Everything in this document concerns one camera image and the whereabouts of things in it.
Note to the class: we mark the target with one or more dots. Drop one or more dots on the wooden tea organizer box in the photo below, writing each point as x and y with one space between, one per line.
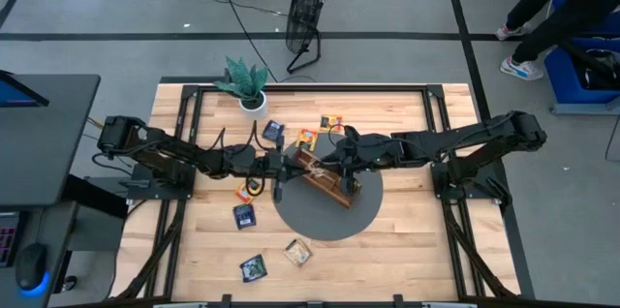
329 187

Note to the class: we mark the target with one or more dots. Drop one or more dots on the grey round woven placemat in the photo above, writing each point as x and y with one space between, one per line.
319 221

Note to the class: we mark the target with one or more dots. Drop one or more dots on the black desk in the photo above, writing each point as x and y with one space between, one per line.
48 143

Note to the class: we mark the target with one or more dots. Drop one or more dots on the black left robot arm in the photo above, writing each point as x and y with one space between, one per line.
160 150

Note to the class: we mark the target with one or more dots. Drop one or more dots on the black keyboard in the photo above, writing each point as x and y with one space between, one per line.
7 245

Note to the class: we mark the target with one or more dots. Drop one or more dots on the dark tea packet green print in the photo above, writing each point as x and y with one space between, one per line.
253 268

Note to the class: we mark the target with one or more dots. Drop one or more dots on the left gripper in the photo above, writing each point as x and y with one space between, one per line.
273 165

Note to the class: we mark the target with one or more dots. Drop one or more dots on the black computer mouse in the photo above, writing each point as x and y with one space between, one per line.
30 264

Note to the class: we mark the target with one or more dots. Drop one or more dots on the black floor fan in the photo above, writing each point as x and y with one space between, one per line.
305 8

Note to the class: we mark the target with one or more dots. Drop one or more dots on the dark grey low desk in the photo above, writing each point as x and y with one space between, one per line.
43 230

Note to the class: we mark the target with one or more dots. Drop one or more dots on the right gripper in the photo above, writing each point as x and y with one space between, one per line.
361 155

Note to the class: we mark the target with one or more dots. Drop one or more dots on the blue storage bin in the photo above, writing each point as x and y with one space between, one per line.
608 22
564 80

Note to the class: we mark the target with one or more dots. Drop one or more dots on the black aluminium table frame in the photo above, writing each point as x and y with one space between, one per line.
436 104

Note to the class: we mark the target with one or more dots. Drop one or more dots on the dark blue tea packet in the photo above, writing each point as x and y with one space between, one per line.
244 216
272 130

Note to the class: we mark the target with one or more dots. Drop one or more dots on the orange mango tea packet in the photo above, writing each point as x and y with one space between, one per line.
331 123
306 139
243 194

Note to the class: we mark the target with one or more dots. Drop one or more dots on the person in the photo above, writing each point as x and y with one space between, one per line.
547 32

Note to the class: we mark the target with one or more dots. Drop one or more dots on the green plant in white pot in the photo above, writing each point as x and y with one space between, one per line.
254 109

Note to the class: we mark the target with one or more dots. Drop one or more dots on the computer monitor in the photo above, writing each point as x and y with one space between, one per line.
14 95

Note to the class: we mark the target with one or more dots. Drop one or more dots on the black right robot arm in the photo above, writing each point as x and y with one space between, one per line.
436 145

